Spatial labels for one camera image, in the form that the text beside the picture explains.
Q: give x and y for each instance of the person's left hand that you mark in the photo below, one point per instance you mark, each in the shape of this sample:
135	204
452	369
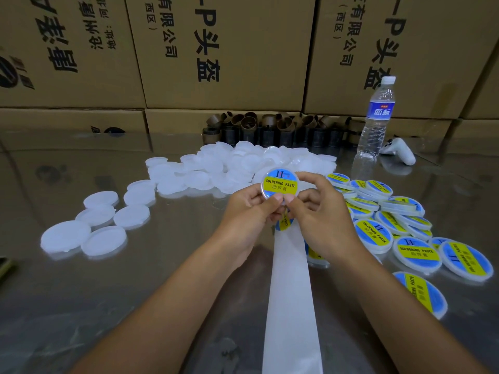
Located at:
242	222

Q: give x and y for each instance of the person's right hand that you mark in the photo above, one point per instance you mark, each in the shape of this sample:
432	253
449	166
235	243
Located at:
331	218

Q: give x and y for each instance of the pile of white plastic lids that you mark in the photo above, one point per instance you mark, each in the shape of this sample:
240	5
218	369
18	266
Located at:
222	167

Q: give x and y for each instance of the sticker roll with backing strip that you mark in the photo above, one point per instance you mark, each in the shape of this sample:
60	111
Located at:
292	315

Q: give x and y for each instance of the person's right forearm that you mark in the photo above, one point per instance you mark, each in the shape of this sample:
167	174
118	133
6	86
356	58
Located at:
417	323

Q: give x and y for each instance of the person's left forearm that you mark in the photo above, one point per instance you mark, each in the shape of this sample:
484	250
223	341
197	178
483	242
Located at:
144	323

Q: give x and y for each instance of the row of dark cardboard tubes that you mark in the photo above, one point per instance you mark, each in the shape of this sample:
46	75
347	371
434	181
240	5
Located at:
261	131

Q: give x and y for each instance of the white handheld controller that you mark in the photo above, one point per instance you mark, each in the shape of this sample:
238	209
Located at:
398	151

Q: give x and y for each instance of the clear plastic water bottle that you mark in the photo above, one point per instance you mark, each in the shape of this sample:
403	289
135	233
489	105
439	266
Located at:
376	119

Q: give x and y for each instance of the stack of brown cardboard boxes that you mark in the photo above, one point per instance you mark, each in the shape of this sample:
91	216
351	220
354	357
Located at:
226	54

